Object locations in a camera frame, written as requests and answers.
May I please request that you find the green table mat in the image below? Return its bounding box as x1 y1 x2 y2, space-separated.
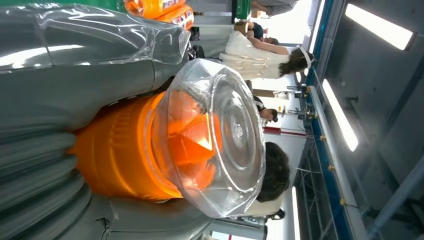
0 0 127 13

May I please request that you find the long ceiling light panel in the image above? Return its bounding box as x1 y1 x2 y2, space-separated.
291 185 301 240
344 3 415 51
321 78 360 153

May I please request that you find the red bar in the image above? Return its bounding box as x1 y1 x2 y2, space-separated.
263 126 310 138

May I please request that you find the white ceiling pipe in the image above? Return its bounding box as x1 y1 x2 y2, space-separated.
308 85 369 240

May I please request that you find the person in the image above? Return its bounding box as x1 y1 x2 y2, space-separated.
218 30 316 81
243 141 292 221
252 96 279 124
245 21 281 46

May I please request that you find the blue ceiling beam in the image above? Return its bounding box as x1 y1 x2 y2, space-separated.
304 0 355 240

